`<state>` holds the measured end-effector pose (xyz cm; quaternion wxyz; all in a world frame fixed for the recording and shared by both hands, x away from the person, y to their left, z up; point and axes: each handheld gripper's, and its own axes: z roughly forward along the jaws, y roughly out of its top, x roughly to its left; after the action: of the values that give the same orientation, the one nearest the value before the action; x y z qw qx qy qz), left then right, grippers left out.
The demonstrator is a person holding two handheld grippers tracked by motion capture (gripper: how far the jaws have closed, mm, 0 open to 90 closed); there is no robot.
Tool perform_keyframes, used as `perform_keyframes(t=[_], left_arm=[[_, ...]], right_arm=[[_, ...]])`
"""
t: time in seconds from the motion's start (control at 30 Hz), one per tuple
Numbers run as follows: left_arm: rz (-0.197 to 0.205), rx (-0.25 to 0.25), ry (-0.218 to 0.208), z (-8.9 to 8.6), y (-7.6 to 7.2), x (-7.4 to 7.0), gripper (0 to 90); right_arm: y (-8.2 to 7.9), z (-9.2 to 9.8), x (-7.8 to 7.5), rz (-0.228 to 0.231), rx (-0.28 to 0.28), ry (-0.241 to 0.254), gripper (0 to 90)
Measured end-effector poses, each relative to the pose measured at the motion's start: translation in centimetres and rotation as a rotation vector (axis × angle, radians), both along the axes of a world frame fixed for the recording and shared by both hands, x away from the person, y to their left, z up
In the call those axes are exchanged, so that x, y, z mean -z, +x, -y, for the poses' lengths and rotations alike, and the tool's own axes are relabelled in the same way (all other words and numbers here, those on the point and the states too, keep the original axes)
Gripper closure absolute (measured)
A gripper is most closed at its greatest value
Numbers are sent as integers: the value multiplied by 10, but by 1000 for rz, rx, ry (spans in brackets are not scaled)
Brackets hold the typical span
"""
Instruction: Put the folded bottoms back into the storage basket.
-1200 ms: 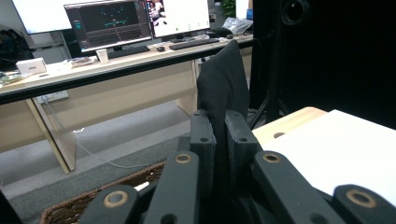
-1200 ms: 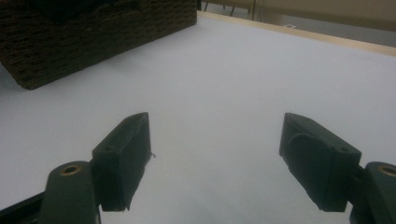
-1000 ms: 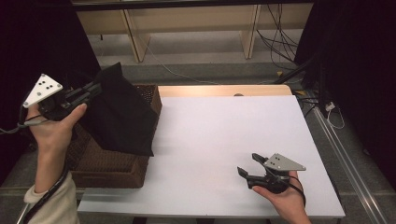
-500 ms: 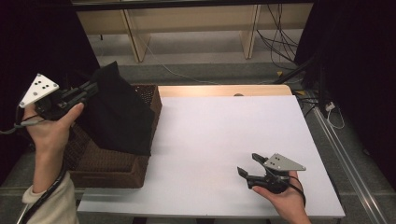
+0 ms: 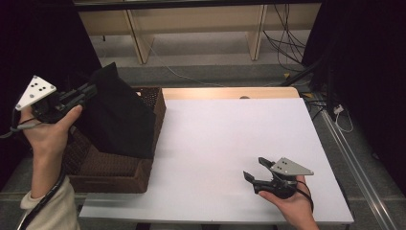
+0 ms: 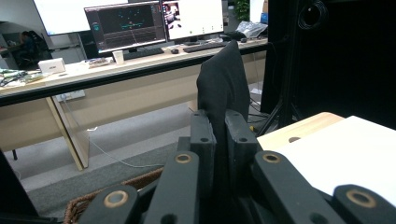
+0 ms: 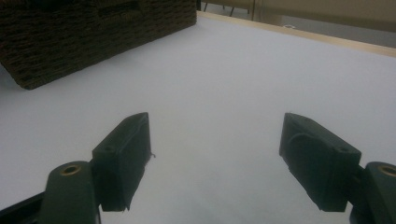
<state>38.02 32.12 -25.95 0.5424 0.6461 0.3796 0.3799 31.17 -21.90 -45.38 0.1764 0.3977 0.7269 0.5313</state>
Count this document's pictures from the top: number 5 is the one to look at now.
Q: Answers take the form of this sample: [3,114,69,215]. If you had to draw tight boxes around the white adapter cable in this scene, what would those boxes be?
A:
[334,111,354,133]

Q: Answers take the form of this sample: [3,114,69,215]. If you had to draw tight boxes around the brown wicker basket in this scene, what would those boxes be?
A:
[61,85,168,195]

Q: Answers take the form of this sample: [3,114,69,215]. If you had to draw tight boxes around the black curtain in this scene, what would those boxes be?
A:
[301,0,406,196]
[0,0,109,193]

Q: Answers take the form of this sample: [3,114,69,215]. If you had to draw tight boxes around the black pants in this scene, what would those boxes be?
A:
[76,61,158,160]

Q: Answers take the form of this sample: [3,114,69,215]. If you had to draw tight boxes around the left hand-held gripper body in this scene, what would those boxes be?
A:
[14,75,79,125]

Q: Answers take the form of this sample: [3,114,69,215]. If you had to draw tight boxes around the thin white floor cable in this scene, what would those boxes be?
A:
[143,34,224,88]

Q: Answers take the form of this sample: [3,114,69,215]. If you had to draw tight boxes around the light wooden desk frame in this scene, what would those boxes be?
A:
[78,3,322,65]

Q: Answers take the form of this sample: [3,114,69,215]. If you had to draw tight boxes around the black stand leg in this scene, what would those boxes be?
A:
[281,57,324,87]

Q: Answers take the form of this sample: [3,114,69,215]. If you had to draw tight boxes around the white table mat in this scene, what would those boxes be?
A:
[79,98,354,224]

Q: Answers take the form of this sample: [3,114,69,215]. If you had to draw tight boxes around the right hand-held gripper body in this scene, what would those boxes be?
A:
[253,156,315,200]

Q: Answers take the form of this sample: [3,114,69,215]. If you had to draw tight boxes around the metal floor rail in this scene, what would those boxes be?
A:
[320,108,398,230]

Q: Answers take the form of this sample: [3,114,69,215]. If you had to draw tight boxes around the black floor cables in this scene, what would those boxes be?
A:
[303,95,333,121]

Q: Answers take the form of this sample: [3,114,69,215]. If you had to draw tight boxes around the person's left hand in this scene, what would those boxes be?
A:
[19,104,84,157]

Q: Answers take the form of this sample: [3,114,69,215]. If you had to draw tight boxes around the person's right hand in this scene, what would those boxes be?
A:
[258,174,320,230]

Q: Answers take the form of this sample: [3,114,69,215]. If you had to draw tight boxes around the bundle of black cables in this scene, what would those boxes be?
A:
[262,3,307,65]

